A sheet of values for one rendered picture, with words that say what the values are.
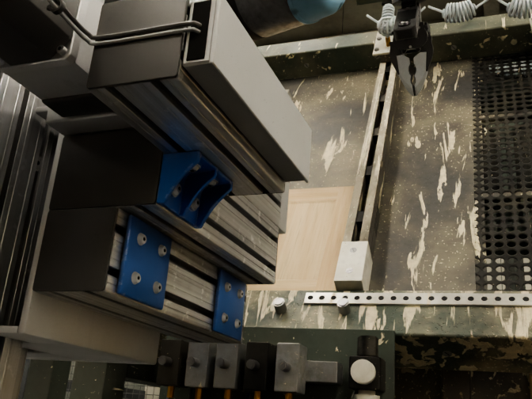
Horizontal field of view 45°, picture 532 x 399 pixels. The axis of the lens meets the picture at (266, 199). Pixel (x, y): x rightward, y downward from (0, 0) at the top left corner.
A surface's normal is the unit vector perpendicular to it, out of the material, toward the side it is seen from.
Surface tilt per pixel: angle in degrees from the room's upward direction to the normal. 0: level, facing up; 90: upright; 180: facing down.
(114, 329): 90
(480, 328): 60
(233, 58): 90
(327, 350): 90
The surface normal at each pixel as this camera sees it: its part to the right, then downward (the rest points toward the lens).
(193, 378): -0.33, -0.35
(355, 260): -0.25, -0.77
